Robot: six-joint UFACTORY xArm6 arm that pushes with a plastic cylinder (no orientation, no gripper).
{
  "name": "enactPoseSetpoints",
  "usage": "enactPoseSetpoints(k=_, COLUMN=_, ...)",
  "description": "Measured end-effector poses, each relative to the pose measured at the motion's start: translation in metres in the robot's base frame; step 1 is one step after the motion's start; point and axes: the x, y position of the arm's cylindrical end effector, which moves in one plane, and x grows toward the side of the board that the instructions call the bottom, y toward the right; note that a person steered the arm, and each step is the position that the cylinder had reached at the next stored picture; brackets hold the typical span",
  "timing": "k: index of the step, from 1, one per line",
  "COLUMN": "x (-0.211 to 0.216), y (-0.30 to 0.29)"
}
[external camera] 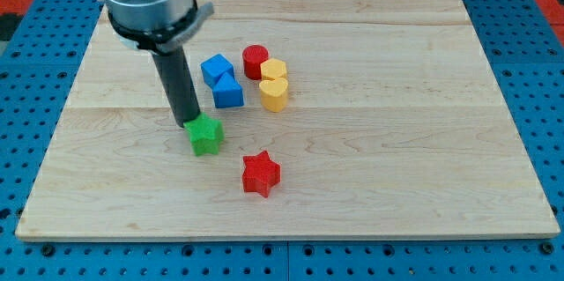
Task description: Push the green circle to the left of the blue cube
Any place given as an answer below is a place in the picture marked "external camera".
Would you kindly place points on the blue cube block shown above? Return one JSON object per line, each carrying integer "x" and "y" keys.
{"x": 214, "y": 68}

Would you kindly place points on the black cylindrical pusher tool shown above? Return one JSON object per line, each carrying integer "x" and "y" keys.
{"x": 175, "y": 77}

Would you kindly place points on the yellow pentagon block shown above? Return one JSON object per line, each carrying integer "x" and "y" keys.
{"x": 273, "y": 68}

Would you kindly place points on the wooden board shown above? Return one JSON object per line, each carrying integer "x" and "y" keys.
{"x": 395, "y": 129}

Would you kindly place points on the green star block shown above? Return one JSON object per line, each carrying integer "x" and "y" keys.
{"x": 205, "y": 134}

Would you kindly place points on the red star block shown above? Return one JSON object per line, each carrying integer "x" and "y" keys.
{"x": 260, "y": 174}

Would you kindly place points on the red cylinder block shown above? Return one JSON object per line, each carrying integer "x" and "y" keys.
{"x": 253, "y": 56}

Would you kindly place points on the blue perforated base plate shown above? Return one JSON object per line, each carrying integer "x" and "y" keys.
{"x": 38, "y": 69}

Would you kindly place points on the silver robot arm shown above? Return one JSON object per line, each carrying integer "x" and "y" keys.
{"x": 160, "y": 26}

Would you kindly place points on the yellow heart block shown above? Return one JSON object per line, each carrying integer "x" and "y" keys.
{"x": 274, "y": 94}

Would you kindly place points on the blue triangle block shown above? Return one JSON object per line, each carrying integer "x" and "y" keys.
{"x": 227, "y": 92}

